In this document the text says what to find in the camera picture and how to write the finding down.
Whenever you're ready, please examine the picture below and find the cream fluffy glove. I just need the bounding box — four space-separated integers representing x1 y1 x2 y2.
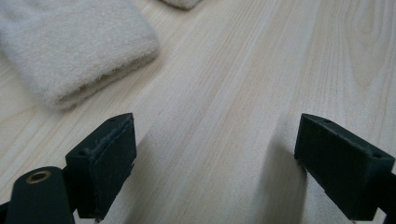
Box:
160 0 204 10

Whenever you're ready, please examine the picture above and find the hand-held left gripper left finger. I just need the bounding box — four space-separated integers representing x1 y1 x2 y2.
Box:
64 112 137 222

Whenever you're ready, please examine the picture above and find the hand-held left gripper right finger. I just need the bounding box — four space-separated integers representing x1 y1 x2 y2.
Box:
293 113 396 221

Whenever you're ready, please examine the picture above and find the white towel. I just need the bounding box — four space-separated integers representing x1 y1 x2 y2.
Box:
0 0 160 110

